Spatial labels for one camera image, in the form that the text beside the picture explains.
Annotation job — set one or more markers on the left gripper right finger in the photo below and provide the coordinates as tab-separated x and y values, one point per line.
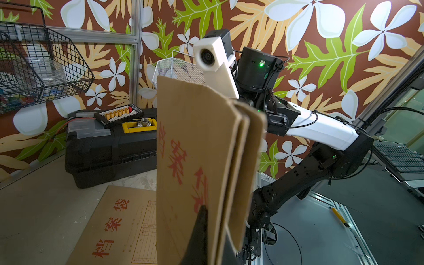
229	256

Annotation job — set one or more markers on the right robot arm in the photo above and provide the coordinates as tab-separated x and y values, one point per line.
337	152

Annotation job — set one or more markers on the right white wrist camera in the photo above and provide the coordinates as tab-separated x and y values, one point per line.
214	55

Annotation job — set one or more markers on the yellow pen on floor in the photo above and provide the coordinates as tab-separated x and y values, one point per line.
340	217

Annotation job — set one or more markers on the black wire basket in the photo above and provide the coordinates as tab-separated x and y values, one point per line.
38	64

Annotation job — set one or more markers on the white wire basket right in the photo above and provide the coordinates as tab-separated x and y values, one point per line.
180	66

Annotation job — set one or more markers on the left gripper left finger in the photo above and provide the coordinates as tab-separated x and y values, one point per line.
197	250

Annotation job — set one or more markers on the black yellow toolbox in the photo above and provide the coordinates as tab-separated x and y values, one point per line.
96	155

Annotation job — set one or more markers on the brown kraft file bag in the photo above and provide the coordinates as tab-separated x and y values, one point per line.
121	231
208	149

